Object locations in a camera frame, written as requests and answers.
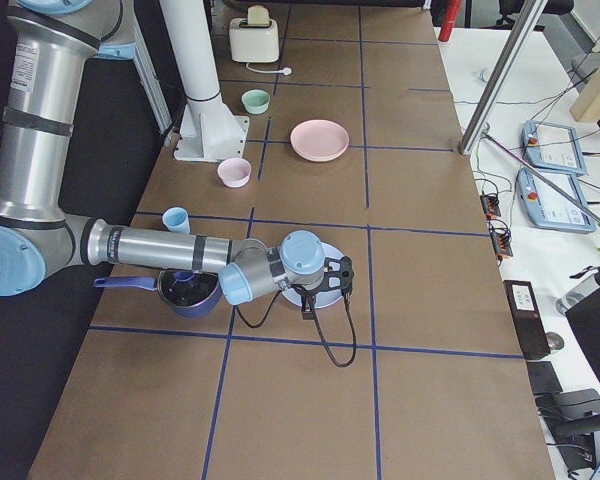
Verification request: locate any white toaster cable with plug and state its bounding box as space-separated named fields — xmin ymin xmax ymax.
xmin=244 ymin=61 xmax=294 ymax=77

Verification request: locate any aluminium frame post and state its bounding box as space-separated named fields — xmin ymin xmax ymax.
xmin=458 ymin=0 xmax=548 ymax=156

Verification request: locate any green-tipped grabber stick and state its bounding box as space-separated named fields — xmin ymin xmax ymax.
xmin=481 ymin=131 xmax=600 ymax=251

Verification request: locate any lower teach pendant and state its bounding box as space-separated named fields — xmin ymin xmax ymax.
xmin=516 ymin=167 xmax=597 ymax=233

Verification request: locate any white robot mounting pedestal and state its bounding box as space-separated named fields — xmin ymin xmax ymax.
xmin=160 ymin=0 xmax=250 ymax=162

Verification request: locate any teach pendant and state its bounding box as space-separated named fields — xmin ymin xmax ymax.
xmin=521 ymin=120 xmax=587 ymax=176
xmin=516 ymin=167 xmax=597 ymax=233

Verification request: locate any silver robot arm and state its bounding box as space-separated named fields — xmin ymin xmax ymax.
xmin=0 ymin=1 xmax=335 ymax=305

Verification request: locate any light blue cup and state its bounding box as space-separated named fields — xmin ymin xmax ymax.
xmin=162 ymin=207 xmax=190 ymax=234

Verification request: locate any light blue plate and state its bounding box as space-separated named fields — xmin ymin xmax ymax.
xmin=281 ymin=243 xmax=344 ymax=309

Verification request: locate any bread slice in toaster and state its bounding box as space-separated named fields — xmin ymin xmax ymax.
xmin=247 ymin=5 xmax=271 ymax=28

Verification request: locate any pink bowl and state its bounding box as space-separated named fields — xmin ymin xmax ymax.
xmin=217 ymin=158 xmax=252 ymax=188

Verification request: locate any green bowl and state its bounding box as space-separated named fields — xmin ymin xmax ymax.
xmin=241 ymin=89 xmax=271 ymax=115

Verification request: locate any orange black connector block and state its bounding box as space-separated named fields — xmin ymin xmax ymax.
xmin=480 ymin=193 xmax=501 ymax=219

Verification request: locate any black camera cable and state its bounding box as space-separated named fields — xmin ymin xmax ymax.
xmin=235 ymin=289 xmax=357 ymax=370

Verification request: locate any cream toaster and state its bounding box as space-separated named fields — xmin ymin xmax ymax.
xmin=229 ymin=18 xmax=280 ymax=63

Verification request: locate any dark blue saucepan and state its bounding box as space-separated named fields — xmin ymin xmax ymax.
xmin=93 ymin=270 xmax=222 ymax=318

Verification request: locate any pink plate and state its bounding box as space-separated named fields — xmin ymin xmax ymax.
xmin=290 ymin=119 xmax=350 ymax=162

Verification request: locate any upper teach pendant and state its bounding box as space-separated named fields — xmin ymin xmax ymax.
xmin=521 ymin=120 xmax=587 ymax=176

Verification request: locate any black box with white label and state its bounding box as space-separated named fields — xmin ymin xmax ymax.
xmin=503 ymin=280 xmax=550 ymax=360

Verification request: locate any red cylinder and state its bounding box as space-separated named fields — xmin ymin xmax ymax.
xmin=438 ymin=0 xmax=463 ymax=43

